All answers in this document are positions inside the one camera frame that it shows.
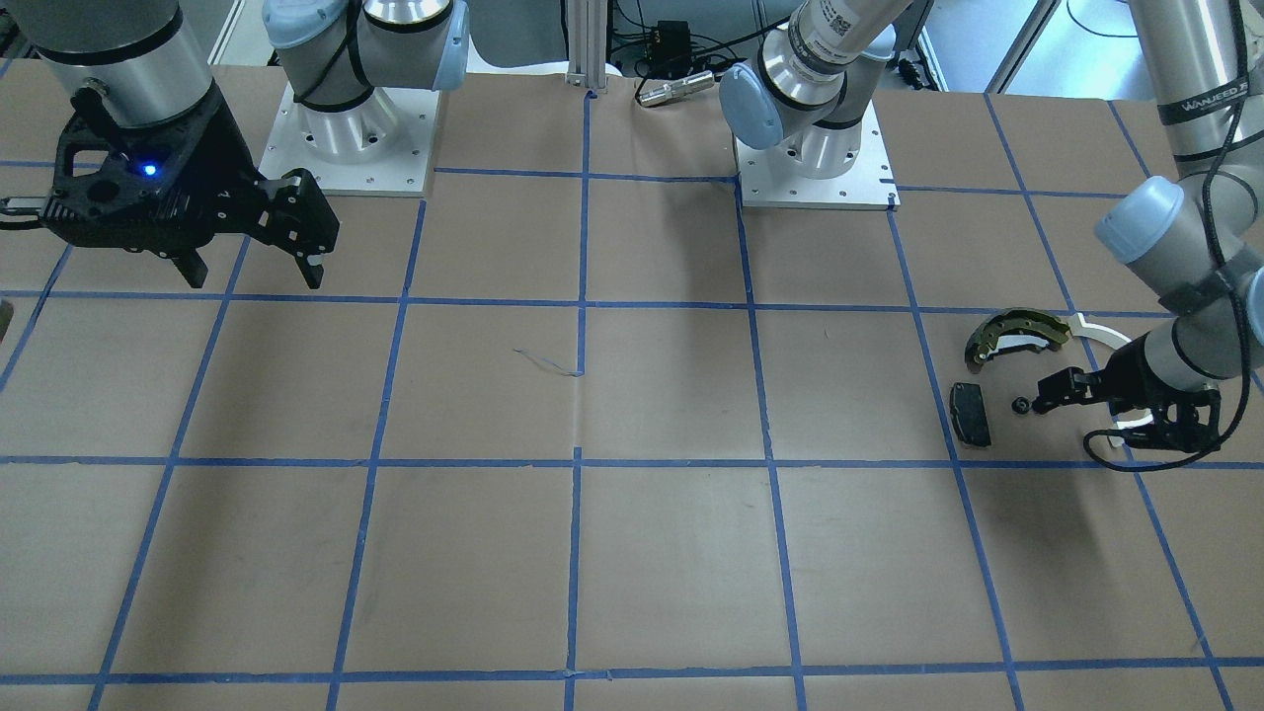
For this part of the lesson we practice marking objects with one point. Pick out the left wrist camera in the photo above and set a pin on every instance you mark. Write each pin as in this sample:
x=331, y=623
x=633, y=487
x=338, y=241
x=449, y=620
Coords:
x=1187, y=422

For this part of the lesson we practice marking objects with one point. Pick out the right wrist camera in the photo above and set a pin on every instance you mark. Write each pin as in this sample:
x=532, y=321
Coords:
x=133, y=188

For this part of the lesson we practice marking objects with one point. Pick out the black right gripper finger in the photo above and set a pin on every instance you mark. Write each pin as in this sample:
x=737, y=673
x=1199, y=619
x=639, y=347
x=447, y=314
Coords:
x=311, y=270
x=191, y=267

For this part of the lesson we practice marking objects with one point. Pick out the aluminium frame post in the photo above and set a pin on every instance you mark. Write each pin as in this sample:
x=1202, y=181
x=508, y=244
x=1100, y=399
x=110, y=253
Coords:
x=586, y=25

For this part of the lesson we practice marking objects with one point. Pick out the dark grey brake pad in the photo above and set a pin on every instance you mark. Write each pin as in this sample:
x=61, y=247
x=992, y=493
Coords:
x=967, y=408

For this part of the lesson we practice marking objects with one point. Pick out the olive green brake shoe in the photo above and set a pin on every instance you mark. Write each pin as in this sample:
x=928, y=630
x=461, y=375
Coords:
x=1014, y=330

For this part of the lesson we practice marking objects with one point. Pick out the silver cylindrical connector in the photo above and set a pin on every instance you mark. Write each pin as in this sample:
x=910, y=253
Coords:
x=675, y=90

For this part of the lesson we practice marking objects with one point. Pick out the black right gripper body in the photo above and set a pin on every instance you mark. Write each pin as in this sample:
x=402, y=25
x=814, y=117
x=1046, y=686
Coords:
x=223, y=150

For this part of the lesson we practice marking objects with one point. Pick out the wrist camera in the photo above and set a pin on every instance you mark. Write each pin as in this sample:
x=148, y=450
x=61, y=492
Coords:
x=133, y=188
x=1187, y=422

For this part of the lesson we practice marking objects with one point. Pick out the white curved plastic bracket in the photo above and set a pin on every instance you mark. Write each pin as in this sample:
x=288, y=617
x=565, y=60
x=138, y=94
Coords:
x=1080, y=327

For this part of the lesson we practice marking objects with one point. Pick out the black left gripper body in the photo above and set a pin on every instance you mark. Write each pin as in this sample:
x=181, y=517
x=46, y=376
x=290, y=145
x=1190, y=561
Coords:
x=1128, y=376

